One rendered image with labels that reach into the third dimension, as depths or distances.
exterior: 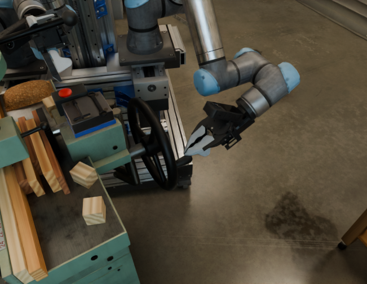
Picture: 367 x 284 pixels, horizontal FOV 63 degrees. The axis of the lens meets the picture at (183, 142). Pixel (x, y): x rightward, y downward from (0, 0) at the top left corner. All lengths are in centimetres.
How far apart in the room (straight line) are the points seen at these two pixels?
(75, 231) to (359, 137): 201
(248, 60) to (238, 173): 108
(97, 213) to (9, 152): 22
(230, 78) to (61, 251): 57
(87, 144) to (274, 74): 50
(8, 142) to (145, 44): 72
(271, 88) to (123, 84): 71
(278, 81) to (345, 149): 144
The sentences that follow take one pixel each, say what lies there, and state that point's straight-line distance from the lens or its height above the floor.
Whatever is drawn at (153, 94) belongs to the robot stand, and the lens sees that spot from 121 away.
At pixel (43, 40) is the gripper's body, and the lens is 85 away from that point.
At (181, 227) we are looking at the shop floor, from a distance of 164.
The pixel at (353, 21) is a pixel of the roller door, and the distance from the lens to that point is 364.
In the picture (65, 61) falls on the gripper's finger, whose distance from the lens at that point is 85.
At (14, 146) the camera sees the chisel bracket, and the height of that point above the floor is 101.
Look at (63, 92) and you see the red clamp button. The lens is 76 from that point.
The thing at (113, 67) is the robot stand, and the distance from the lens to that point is 137.
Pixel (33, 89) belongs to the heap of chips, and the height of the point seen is 93.
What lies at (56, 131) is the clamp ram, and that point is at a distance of 77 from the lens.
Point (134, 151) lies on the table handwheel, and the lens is 85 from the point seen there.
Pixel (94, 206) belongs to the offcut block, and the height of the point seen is 94.
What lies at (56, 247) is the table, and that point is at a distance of 65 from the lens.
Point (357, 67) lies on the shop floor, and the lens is 306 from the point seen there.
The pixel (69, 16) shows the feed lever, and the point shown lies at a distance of 75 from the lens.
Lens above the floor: 146
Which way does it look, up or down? 47 degrees down
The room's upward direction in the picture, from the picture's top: straight up
